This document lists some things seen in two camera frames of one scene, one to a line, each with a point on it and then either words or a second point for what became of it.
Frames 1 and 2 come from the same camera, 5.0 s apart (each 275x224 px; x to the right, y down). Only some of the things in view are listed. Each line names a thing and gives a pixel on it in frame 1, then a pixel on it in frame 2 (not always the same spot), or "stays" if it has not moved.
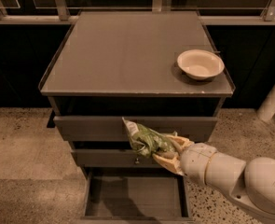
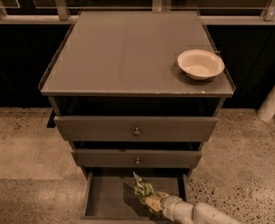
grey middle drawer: x=112 y=159 stays
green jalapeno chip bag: x=145 y=142 to x=142 y=189
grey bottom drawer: x=136 y=195 stays
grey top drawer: x=112 y=128 stays
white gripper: x=194 y=161 to x=170 y=204
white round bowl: x=200 y=64 stays
